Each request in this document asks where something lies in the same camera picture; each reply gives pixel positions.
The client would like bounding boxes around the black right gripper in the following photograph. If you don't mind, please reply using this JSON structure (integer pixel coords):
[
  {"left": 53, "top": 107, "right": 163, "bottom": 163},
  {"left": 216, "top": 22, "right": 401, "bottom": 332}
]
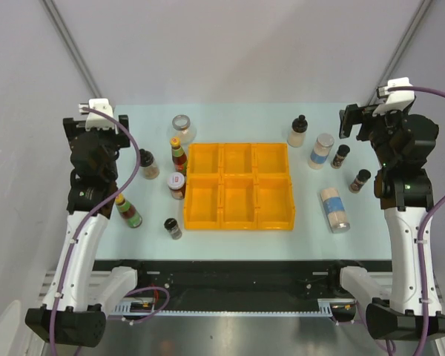
[{"left": 339, "top": 103, "right": 410, "bottom": 168}]

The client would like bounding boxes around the dark spice shaker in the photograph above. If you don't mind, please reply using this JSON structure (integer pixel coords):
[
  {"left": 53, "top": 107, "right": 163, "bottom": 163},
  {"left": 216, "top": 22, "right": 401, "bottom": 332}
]
[
  {"left": 349, "top": 169, "right": 372, "bottom": 194},
  {"left": 331, "top": 145, "right": 350, "bottom": 169}
]

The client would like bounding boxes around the blue-label pearl jar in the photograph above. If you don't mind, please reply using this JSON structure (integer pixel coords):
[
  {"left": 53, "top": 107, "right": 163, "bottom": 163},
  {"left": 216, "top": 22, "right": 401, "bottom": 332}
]
[
  {"left": 308, "top": 133, "right": 334, "bottom": 170},
  {"left": 320, "top": 188, "right": 350, "bottom": 233}
]

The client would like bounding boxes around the tall red sauce bottle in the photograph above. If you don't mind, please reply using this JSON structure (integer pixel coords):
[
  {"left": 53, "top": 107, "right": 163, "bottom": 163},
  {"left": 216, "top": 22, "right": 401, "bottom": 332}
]
[{"left": 170, "top": 136, "right": 188, "bottom": 177}]

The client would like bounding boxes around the clear flask-shaped glass jar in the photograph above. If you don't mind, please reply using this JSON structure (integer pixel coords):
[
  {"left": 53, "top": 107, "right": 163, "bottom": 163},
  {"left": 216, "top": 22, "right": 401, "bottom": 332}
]
[{"left": 167, "top": 114, "right": 197, "bottom": 145}]

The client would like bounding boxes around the small black-lid spice jar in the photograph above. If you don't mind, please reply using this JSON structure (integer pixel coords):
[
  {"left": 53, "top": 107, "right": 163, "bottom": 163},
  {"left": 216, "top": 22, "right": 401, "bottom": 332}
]
[{"left": 164, "top": 218, "right": 182, "bottom": 240}]

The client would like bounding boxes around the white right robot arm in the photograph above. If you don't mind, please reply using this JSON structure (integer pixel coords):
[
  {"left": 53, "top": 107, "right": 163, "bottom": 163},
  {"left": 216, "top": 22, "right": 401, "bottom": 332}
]
[{"left": 327, "top": 104, "right": 445, "bottom": 341}]

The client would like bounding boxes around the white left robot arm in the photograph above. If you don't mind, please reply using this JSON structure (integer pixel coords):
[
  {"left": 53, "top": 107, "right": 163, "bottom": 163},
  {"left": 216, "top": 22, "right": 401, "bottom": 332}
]
[{"left": 25, "top": 115, "right": 149, "bottom": 349}]

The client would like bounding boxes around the black-cap spice bottle left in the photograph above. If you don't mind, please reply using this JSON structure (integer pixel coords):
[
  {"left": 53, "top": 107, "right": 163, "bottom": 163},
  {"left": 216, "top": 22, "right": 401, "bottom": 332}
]
[{"left": 139, "top": 148, "right": 159, "bottom": 179}]

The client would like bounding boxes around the black-cap squeeze bottle right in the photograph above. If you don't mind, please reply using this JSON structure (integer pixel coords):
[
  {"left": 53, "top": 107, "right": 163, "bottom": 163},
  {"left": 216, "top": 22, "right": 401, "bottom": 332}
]
[{"left": 287, "top": 114, "right": 308, "bottom": 148}]

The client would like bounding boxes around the green-label sauce bottle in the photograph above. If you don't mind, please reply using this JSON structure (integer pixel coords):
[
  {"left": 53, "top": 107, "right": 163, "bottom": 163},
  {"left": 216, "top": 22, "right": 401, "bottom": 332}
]
[{"left": 114, "top": 194, "right": 142, "bottom": 228}]

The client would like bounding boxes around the yellow six-compartment tray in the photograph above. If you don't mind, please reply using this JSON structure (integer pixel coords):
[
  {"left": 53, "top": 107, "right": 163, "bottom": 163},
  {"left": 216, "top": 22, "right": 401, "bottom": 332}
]
[{"left": 183, "top": 143, "right": 296, "bottom": 231}]

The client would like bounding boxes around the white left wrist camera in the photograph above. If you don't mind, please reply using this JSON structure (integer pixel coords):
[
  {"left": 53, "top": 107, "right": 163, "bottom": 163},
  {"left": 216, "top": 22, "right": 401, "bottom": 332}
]
[{"left": 79, "top": 98, "right": 115, "bottom": 131}]

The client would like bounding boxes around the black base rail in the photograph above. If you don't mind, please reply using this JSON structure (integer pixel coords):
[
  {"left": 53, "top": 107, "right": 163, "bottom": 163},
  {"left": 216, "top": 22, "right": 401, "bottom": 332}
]
[{"left": 93, "top": 260, "right": 392, "bottom": 312}]

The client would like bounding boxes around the white slotted cable duct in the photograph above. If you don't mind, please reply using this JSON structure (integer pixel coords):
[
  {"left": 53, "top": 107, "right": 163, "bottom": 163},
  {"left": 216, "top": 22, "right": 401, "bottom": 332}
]
[{"left": 109, "top": 298, "right": 355, "bottom": 320}]

